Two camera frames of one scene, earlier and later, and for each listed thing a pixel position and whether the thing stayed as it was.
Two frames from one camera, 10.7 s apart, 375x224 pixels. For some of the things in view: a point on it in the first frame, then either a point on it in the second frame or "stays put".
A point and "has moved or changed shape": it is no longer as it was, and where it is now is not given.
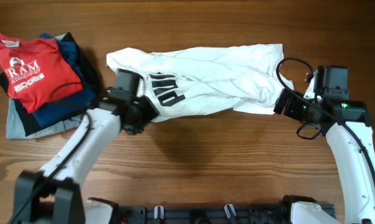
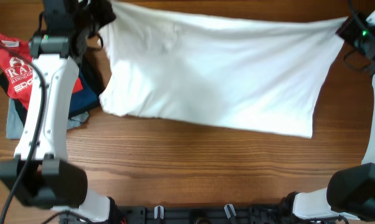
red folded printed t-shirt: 35,71 stays put
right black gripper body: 297,107 → 353,33
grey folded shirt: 15,130 stays put
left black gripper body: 144,111 → 95,17
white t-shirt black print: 250,78 has moved or changed shape
